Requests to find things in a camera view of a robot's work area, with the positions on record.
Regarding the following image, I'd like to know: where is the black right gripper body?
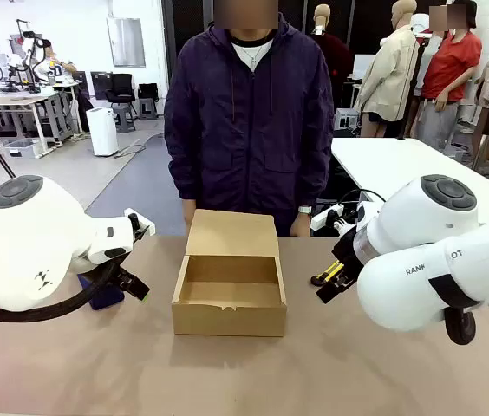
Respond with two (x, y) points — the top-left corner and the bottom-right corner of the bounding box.
(331, 228), (361, 279)

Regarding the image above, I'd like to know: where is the yellow marker pen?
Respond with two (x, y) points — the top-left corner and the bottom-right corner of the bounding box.
(310, 260), (345, 287)

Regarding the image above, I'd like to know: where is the navy campus pencil case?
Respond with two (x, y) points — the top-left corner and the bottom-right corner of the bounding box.
(75, 271), (126, 311)

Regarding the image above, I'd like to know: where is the brown cardboard box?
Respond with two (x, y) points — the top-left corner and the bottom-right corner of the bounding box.
(170, 208), (288, 338)

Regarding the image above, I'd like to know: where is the person's right forearm purple sleeve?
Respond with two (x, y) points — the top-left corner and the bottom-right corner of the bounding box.
(167, 158), (205, 203)

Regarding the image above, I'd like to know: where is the person's left forearm purple sleeve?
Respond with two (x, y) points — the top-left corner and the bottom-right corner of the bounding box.
(297, 158), (336, 210)

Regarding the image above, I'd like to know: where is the person's left hand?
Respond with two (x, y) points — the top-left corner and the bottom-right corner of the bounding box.
(291, 212), (313, 237)

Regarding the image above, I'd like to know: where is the person's right hand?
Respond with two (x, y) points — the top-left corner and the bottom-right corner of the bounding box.
(181, 198), (198, 236)

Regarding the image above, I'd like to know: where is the white power strip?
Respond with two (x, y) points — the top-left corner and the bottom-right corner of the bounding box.
(310, 205), (344, 231)

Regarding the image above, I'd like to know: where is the white table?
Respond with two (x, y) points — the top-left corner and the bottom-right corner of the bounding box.
(330, 136), (489, 226)

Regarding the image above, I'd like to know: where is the white computer case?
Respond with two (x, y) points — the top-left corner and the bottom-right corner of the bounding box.
(334, 107), (361, 132)

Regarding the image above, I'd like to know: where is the white air purifier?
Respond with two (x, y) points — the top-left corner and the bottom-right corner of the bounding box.
(85, 107), (120, 158)

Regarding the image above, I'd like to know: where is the person in purple jacket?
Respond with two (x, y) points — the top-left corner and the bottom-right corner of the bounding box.
(164, 11), (336, 237)

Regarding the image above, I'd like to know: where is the grey plastic stool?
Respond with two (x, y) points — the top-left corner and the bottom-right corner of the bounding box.
(112, 105), (138, 133)

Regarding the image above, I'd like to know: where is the mannequin in beige jacket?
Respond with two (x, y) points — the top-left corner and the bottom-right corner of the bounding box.
(354, 0), (421, 139)

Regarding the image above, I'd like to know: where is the black low chair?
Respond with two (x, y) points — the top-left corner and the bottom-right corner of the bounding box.
(137, 82), (160, 121)

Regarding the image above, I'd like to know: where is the mannequin in dark red top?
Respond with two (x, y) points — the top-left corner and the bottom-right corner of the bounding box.
(309, 3), (355, 110)

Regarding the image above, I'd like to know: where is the black office chair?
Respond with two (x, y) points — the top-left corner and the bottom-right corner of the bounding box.
(105, 73), (138, 107)

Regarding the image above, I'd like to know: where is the figure in red t-shirt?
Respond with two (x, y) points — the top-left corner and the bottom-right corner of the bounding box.
(404, 0), (484, 153)

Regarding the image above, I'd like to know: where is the grey workbench desk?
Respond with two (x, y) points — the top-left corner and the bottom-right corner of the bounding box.
(0, 81), (83, 158)

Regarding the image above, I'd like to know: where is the seated person in white shirt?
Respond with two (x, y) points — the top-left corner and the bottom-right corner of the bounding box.
(35, 38), (79, 87)

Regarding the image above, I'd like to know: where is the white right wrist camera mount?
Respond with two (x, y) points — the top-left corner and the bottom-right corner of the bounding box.
(333, 200), (381, 237)

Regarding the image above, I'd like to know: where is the thin black cable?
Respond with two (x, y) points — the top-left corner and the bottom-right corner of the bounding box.
(338, 188), (387, 207)

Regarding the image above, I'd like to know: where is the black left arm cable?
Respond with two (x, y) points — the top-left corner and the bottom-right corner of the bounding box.
(0, 255), (131, 323)

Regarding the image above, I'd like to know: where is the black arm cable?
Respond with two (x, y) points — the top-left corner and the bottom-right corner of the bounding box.
(0, 255), (131, 323)
(427, 274), (485, 346)

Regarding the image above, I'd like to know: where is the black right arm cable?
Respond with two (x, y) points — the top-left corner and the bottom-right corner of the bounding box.
(427, 274), (485, 346)

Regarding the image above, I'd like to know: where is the metal wall panel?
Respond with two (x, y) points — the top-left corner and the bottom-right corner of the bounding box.
(106, 16), (147, 68)

